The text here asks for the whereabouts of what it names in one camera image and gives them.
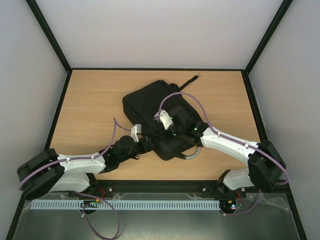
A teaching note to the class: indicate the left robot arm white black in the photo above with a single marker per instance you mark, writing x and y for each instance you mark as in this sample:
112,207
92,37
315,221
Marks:
52,172

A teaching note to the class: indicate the black frame rail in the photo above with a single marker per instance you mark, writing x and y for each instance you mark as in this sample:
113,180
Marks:
108,188

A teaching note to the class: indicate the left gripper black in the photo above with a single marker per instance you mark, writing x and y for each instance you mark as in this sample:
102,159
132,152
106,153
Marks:
149,142

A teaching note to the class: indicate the black student backpack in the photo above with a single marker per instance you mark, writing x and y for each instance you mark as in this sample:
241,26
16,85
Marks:
141,106

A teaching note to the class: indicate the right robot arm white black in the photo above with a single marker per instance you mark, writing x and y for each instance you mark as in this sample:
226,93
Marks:
263,169

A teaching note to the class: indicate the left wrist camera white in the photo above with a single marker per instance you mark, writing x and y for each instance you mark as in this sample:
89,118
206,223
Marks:
135,131

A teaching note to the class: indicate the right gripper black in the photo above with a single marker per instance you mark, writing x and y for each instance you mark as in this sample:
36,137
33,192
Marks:
173,128

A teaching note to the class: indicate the light blue cable duct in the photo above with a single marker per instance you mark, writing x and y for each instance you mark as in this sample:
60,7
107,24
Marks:
126,205

